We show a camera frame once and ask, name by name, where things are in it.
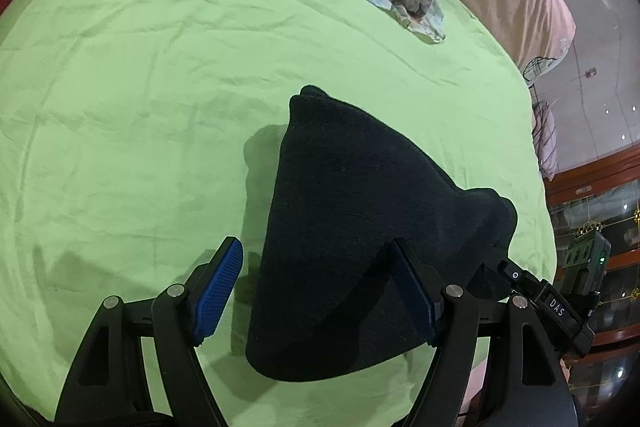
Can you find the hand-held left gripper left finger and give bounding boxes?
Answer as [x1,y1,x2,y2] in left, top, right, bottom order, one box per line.
[54,236,245,427]

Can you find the black pants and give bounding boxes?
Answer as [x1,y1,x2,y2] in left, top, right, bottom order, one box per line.
[245,84,518,383]

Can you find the green bed sheet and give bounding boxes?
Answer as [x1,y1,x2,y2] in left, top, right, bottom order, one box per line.
[0,0,558,427]

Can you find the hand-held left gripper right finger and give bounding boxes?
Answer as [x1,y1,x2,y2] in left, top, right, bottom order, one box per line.
[387,238,581,427]

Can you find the wooden glass display cabinet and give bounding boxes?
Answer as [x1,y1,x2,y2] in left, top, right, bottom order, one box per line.
[542,147,640,427]

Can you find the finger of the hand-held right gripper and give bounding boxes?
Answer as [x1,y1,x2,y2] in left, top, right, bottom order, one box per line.
[495,259,543,304]

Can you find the pink patterned cloth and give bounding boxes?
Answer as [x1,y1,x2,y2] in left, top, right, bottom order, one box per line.
[527,82,561,180]

